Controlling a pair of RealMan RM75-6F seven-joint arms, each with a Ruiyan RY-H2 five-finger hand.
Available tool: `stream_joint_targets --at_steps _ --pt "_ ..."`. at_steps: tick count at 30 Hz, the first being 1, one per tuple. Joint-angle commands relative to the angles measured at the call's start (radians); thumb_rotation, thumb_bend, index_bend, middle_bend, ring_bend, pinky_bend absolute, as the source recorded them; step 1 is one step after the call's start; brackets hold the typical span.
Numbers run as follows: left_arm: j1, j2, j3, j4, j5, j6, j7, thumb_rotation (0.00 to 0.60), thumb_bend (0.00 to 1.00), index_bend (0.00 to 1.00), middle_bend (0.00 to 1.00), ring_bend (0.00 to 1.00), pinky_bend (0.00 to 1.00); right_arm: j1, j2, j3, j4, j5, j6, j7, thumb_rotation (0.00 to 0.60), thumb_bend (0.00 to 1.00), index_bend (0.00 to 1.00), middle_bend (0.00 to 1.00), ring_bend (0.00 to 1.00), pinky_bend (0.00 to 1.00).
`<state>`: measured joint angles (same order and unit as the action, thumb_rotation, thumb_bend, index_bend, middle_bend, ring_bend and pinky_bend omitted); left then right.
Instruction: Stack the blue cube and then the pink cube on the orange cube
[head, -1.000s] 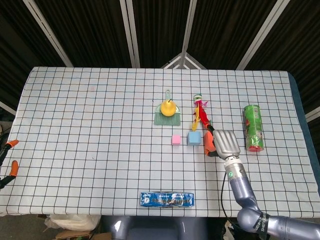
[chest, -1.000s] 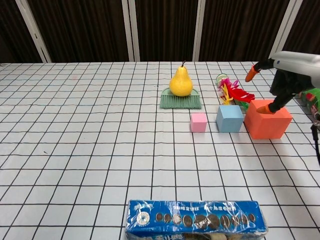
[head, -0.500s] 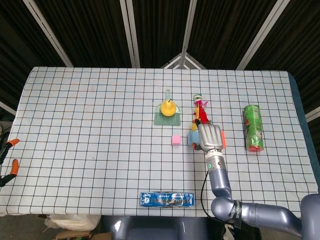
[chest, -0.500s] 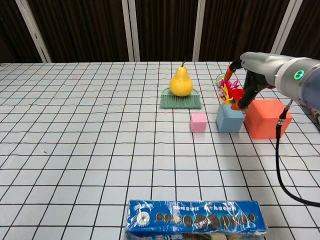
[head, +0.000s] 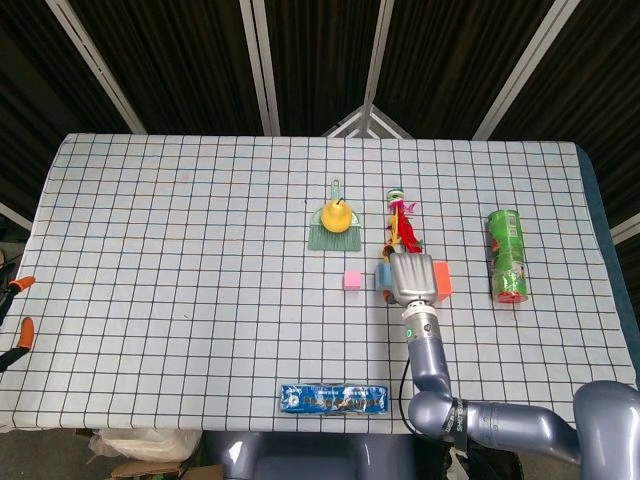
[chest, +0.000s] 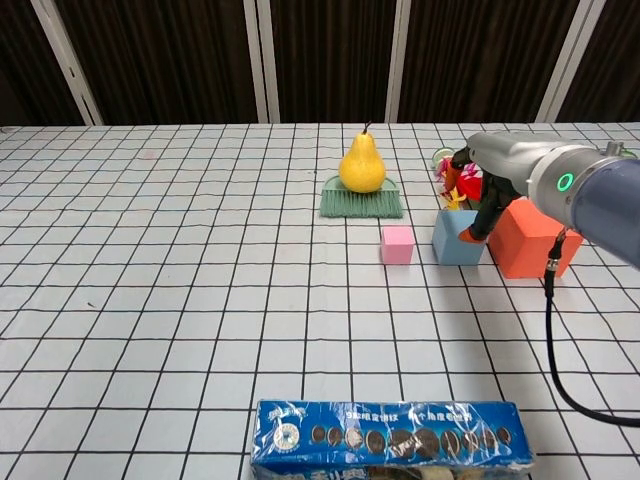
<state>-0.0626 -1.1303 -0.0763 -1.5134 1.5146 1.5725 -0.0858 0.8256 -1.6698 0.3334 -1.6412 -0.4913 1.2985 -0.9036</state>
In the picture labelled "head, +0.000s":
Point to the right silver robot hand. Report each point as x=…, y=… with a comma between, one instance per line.
x=412, y=277

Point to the medium blue foam block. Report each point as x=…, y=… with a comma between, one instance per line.
x=384, y=275

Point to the small pink foam block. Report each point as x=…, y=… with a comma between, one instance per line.
x=352, y=281

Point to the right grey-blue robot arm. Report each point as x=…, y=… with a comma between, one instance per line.
x=430, y=360

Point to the large orange foam block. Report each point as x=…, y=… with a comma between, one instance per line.
x=442, y=285

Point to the colourful feather shuttlecock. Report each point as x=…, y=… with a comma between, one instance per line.
x=404, y=230

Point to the small green hand broom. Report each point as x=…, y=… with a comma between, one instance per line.
x=334, y=241

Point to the green chips can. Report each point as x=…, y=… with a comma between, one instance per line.
x=507, y=255

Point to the yellow pear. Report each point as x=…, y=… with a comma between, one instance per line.
x=335, y=217

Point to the blue cookie box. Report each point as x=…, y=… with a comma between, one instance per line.
x=334, y=399

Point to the grey-blue robot torso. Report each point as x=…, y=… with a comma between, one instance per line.
x=310, y=457

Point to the white checked tablecloth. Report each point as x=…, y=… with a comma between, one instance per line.
x=175, y=300

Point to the dark folding screen white frames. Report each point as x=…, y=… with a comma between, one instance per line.
x=190, y=60

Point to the white plastic bag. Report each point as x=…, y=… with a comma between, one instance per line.
x=145, y=444

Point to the brown cardboard box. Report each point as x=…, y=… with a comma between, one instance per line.
x=150, y=471

